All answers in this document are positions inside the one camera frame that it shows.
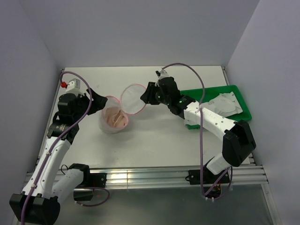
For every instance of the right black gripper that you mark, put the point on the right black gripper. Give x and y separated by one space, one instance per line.
147 97

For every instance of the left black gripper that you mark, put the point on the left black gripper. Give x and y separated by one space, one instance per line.
98 103

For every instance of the mesh laundry bag pink trim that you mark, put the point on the mesh laundry bag pink trim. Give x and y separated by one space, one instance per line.
129 102

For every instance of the beige bra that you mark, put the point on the beige bra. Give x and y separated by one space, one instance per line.
115 117

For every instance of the white cloth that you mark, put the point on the white cloth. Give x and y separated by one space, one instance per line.
225 104

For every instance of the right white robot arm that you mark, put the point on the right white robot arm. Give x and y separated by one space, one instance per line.
236 136

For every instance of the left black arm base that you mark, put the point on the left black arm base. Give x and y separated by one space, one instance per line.
83 194

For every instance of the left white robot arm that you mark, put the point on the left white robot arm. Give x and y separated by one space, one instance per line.
39 201

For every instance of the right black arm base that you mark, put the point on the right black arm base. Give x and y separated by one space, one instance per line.
208 180

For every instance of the green plastic tray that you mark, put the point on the green plastic tray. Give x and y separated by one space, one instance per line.
213 92

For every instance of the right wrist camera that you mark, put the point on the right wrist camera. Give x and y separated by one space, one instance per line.
161 74

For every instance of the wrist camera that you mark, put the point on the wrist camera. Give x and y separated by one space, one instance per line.
161 74
73 86

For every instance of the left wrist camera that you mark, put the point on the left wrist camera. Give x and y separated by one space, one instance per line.
73 86

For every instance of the aluminium frame rail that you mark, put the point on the aluminium frame rail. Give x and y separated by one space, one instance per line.
173 177

